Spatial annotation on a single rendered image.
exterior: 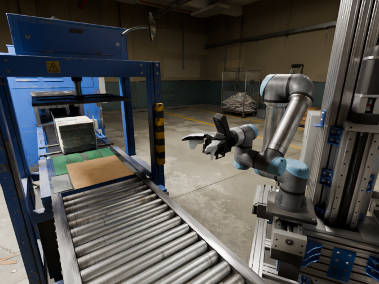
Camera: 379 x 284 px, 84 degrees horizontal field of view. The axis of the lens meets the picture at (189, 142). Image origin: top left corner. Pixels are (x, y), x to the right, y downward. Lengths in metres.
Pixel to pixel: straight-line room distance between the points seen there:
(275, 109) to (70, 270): 1.07
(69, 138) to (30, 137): 1.64
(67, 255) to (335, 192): 1.22
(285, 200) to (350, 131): 0.43
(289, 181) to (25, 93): 3.38
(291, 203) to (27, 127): 3.41
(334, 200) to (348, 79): 0.58
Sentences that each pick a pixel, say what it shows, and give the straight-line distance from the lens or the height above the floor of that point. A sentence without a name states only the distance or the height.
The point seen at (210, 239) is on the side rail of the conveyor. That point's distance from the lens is 0.98.
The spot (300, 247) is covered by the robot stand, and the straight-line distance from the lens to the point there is 1.15.
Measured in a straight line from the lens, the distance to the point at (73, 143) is 2.17.
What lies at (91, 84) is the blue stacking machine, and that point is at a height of 1.34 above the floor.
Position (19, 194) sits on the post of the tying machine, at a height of 0.84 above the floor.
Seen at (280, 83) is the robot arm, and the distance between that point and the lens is 1.08.
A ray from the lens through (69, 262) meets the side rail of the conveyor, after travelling 0.99.
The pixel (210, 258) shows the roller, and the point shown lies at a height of 0.80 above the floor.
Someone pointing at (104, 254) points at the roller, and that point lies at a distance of 0.98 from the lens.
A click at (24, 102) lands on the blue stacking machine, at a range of 3.69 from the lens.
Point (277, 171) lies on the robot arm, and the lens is 0.86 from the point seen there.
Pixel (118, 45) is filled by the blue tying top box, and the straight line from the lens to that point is 1.55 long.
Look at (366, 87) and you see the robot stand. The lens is 1.18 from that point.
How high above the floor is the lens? 1.45
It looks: 17 degrees down
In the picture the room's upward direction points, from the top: straight up
